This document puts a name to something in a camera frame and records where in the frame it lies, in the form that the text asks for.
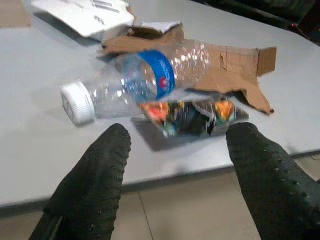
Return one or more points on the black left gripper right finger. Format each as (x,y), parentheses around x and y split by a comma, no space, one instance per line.
(272,190)

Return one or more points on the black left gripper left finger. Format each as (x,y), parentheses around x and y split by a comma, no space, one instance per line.
(90,180)

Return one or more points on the clear plastic bottle blue label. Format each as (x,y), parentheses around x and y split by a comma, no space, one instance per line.
(112,85)

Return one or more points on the torn brown cardboard piece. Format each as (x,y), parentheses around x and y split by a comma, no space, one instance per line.
(232,65)

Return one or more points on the white paper packaging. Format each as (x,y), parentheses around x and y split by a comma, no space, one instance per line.
(82,15)

